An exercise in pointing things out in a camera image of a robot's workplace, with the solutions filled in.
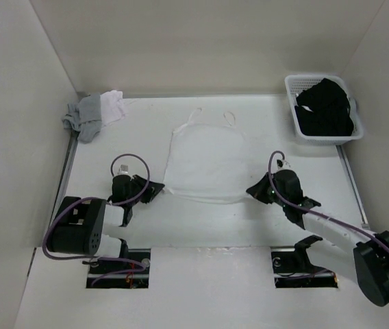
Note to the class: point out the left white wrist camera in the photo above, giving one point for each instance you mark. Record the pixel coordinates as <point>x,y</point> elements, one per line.
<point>123,170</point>

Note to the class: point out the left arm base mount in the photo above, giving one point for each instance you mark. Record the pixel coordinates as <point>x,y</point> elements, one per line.
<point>114,274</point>

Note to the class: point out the white tank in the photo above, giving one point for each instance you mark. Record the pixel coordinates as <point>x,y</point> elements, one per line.
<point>208,163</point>
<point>112,107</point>

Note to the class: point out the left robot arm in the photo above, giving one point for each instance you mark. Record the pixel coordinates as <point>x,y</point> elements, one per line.
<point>78,229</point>

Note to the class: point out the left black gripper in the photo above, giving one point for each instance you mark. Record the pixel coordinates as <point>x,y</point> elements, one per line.
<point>152,190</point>

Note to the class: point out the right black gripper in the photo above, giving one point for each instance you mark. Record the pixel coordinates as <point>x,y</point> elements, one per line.
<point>258,190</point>

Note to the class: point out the folded grey tank top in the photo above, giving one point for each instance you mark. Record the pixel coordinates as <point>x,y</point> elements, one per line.
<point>84,117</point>

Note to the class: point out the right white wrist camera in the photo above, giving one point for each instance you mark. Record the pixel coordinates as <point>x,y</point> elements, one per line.
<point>283,164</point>

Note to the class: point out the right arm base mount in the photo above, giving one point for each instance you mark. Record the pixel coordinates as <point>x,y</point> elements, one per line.
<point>293,270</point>

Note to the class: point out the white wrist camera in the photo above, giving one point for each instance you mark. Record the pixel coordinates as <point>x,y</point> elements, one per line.
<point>283,164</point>
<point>123,170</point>

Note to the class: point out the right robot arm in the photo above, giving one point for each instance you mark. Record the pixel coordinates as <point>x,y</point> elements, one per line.
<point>359,254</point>

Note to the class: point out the white plastic basket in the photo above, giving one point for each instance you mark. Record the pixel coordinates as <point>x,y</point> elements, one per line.
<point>296,84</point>

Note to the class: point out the black tank top pile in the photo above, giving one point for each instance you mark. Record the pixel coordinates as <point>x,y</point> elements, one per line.
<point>324,110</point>

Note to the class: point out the folded white tank top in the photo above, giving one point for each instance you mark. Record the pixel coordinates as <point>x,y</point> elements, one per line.
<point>112,107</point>

